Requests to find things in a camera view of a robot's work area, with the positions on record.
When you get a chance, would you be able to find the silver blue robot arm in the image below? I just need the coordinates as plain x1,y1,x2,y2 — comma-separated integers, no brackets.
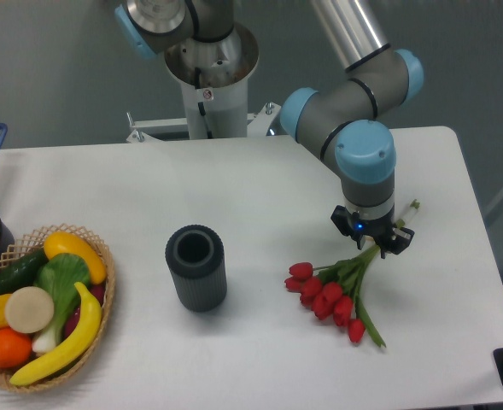
114,1,424,255

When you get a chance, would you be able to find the green bok choy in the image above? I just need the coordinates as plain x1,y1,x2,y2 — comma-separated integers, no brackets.
32,253,91,355

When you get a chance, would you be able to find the yellow banana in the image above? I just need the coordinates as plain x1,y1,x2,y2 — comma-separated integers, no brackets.
9,282,102,387

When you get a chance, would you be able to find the green cucumber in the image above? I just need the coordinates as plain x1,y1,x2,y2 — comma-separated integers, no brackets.
0,248,48,296

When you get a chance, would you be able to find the red tulip bouquet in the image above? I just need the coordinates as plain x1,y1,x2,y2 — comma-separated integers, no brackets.
284,244,385,348

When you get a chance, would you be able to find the yellow squash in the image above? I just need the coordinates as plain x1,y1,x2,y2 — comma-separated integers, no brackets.
43,231,107,284

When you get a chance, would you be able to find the woven wicker basket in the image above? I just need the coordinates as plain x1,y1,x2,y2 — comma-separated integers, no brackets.
0,224,115,394

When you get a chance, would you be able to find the orange fruit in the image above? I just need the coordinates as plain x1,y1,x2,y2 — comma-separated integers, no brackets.
0,327,32,369

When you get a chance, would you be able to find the dark grey ribbed vase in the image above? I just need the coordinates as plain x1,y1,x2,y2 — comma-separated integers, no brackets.
165,225,227,313

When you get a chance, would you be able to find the beige round disc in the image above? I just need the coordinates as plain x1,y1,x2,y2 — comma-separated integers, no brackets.
4,286,55,334

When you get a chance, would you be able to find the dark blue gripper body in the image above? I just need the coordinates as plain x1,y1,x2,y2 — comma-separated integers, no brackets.
344,202,395,250

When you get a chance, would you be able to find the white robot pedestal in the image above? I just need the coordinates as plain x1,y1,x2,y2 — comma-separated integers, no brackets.
126,79,284,143

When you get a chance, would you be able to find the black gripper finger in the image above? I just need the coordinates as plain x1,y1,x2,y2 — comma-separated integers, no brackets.
330,205,356,237
377,227,415,259

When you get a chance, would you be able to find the dark red vegetable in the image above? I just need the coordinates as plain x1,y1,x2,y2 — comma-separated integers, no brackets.
63,283,105,339

